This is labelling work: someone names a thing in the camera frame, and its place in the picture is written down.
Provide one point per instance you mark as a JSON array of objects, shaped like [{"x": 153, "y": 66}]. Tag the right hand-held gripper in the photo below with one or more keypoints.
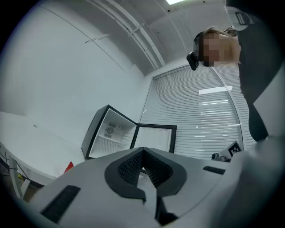
[{"x": 233, "y": 150}]

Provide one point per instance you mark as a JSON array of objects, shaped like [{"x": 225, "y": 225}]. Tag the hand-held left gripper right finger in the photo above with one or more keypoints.
[{"x": 191, "y": 173}]

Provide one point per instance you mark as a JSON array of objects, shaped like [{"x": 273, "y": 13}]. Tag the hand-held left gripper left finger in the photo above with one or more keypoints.
[{"x": 93, "y": 200}]

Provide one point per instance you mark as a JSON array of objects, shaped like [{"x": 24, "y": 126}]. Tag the red object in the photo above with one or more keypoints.
[{"x": 69, "y": 167}]

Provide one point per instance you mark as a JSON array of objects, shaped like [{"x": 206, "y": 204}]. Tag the black mini fridge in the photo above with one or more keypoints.
[{"x": 115, "y": 120}]

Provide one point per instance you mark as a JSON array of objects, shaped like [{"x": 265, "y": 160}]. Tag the white window blinds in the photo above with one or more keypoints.
[{"x": 189, "y": 124}]

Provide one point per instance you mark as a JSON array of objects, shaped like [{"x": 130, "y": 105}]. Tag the white table leg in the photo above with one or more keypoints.
[{"x": 15, "y": 176}]

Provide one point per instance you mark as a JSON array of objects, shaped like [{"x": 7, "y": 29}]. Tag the person's dark clothing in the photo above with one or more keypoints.
[{"x": 256, "y": 66}]

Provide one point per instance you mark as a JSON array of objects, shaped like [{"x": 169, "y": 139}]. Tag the person's head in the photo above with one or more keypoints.
[{"x": 222, "y": 51}]

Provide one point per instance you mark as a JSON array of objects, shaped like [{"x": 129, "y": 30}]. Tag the white ceiling pipes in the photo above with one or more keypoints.
[{"x": 144, "y": 46}]

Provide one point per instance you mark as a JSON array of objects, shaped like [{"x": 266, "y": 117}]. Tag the ceiling light panel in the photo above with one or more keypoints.
[{"x": 174, "y": 1}]

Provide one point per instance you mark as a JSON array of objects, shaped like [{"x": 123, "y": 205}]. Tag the black head-mounted camera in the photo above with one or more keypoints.
[{"x": 192, "y": 61}]

